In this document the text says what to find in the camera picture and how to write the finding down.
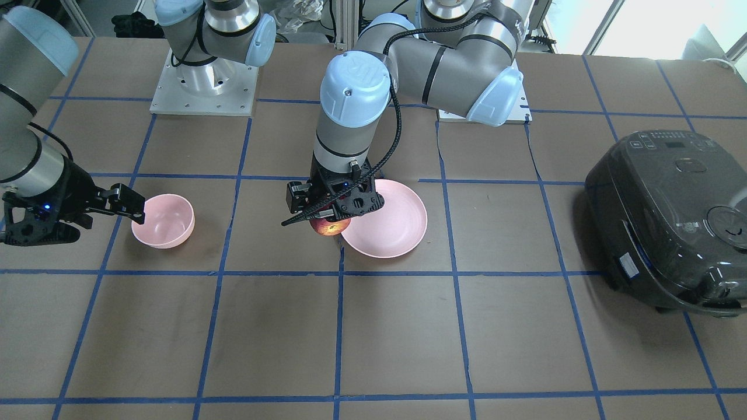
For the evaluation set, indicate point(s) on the black rice cooker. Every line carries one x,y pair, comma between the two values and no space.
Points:
669,206

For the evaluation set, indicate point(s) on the pink plate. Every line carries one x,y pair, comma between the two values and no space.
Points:
395,229

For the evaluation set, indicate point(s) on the pink bowl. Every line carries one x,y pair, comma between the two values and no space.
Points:
169,221

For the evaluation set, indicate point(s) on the red apple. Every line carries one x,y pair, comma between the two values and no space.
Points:
327,228

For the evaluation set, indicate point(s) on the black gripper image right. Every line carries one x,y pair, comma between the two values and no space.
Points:
296,196

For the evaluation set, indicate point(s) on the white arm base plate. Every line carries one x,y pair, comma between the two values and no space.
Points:
513,116
220,88

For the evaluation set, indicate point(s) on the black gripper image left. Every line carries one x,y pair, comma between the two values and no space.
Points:
72,185

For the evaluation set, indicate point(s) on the aluminium frame post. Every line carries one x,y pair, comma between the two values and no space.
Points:
346,24

